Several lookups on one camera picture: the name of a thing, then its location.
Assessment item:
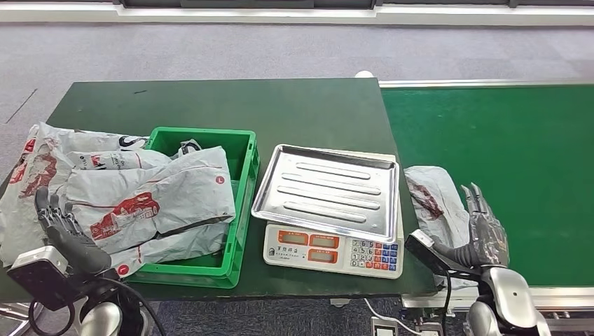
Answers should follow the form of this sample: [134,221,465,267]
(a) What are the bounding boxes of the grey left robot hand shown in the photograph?
[34,186,112,275]

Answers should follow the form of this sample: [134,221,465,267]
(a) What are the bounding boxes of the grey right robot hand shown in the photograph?
[434,182,511,269]

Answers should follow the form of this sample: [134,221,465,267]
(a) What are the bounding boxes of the grey parcel faded red print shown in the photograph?
[403,165,479,291]

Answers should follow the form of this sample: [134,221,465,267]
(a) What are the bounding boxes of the grey parcel black-red print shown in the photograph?
[67,138,229,279]

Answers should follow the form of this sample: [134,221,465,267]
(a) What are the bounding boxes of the grey parcel bright red print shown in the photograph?
[64,146,237,255]

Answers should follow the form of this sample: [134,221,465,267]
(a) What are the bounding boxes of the large grey red-print parcel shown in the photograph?
[0,122,75,267]

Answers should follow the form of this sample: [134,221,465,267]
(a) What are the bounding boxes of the green conveyor belt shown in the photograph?
[379,78,594,326]

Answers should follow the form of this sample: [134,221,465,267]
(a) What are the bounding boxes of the grey parcel black letters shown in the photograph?
[69,131,151,154]

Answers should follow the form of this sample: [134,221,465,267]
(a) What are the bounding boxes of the chrome chair base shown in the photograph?
[0,302,45,336]

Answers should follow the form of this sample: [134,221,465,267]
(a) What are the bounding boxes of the white floor socket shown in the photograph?
[370,316,400,336]

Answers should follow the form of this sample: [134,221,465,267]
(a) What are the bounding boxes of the green plastic crate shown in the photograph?
[127,126,261,289]

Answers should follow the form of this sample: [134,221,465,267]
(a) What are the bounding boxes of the white electronic scale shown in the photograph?
[262,148,406,280]

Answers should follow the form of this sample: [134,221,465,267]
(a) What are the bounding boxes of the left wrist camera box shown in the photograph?
[6,246,78,312]

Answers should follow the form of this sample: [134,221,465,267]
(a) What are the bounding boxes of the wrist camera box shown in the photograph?
[6,246,78,312]
[404,228,481,281]

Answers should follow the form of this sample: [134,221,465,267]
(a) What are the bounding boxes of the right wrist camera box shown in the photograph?
[404,228,481,281]

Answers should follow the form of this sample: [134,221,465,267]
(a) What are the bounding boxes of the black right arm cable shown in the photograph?
[441,271,453,336]

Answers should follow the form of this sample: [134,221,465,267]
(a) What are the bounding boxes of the white floor cable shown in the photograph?
[363,299,421,336]

